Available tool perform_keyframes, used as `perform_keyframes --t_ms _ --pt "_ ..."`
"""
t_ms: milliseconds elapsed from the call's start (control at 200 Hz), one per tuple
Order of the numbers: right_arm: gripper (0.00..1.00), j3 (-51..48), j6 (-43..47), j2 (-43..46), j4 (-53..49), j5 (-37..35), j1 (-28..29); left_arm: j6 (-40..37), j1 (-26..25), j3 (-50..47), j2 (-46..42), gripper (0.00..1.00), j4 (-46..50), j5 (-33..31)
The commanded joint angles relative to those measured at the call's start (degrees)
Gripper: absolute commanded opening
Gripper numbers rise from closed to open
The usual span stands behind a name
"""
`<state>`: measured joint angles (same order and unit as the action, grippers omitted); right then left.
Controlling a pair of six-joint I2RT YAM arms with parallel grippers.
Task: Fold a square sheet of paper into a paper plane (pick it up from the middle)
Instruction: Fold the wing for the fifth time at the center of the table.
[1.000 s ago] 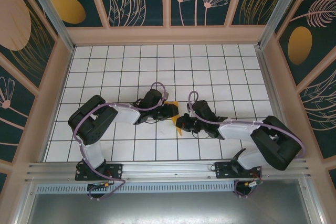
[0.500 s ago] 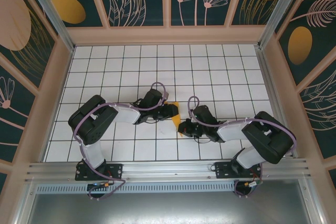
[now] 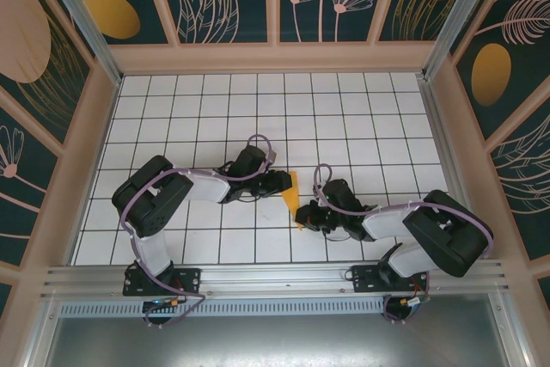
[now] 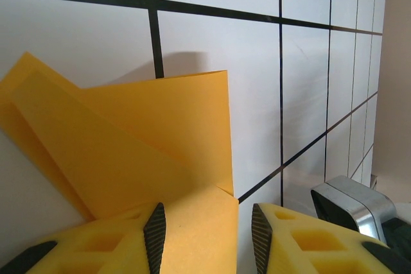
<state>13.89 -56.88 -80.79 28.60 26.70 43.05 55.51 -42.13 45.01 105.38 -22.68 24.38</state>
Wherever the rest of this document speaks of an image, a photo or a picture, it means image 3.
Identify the grey metal sheet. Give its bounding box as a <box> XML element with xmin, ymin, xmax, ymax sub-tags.
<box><xmin>40</xmin><ymin>313</ymin><xmax>519</xmax><ymax>367</ymax></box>

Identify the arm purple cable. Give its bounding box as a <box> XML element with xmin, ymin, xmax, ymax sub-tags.
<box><xmin>119</xmin><ymin>133</ymin><xmax>276</xmax><ymax>327</ymax></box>
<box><xmin>312</xmin><ymin>163</ymin><xmax>495</xmax><ymax>325</ymax></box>

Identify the aluminium table edge rail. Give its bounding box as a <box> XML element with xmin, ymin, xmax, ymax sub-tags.
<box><xmin>415</xmin><ymin>74</ymin><xmax>489</xmax><ymax>261</ymax></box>

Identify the small controller board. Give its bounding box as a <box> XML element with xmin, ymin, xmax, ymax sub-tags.
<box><xmin>383</xmin><ymin>293</ymin><xmax>431</xmax><ymax>325</ymax></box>
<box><xmin>141</xmin><ymin>297</ymin><xmax>184</xmax><ymax>329</ymax></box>

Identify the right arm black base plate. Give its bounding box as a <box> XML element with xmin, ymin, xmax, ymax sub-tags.
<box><xmin>351</xmin><ymin>264</ymin><xmax>431</xmax><ymax>295</ymax></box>

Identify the long aluminium mounting rail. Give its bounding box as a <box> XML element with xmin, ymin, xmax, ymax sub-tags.
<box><xmin>40</xmin><ymin>258</ymin><xmax>513</xmax><ymax>303</ymax></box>

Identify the aluminium side bar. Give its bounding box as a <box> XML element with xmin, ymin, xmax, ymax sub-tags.
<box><xmin>23</xmin><ymin>300</ymin><xmax>64</xmax><ymax>367</ymax></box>
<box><xmin>489</xmin><ymin>284</ymin><xmax>529</xmax><ymax>367</ymax></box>

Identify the yellow cloth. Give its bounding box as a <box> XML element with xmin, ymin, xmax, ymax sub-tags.
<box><xmin>281</xmin><ymin>171</ymin><xmax>309</xmax><ymax>233</ymax></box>

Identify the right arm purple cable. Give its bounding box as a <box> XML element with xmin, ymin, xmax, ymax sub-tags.
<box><xmin>312</xmin><ymin>163</ymin><xmax>495</xmax><ymax>325</ymax></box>

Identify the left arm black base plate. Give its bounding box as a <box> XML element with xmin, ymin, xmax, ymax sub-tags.
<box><xmin>123</xmin><ymin>266</ymin><xmax>203</xmax><ymax>297</ymax></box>

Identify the grey slotted cable duct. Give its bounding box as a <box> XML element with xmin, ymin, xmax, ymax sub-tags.
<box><xmin>58</xmin><ymin>297</ymin><xmax>387</xmax><ymax>317</ymax></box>

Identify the aluminium corner post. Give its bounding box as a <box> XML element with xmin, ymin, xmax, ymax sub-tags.
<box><xmin>34</xmin><ymin>0</ymin><xmax>125</xmax><ymax>87</ymax></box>
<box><xmin>419</xmin><ymin>0</ymin><xmax>504</xmax><ymax>81</ymax></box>

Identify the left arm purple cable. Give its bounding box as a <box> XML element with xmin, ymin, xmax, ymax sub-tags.
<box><xmin>119</xmin><ymin>133</ymin><xmax>276</xmax><ymax>327</ymax></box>

